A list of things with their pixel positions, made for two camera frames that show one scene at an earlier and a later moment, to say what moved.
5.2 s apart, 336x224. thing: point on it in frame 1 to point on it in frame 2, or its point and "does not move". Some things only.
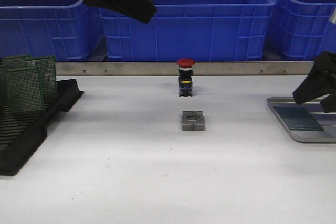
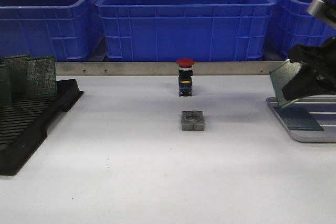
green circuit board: [25, 90] to [280, 75]
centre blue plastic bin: [208, 21] does not move
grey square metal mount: [193, 120] does not move
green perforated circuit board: [298, 118] does not move
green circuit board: [4, 85] does not move
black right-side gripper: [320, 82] to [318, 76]
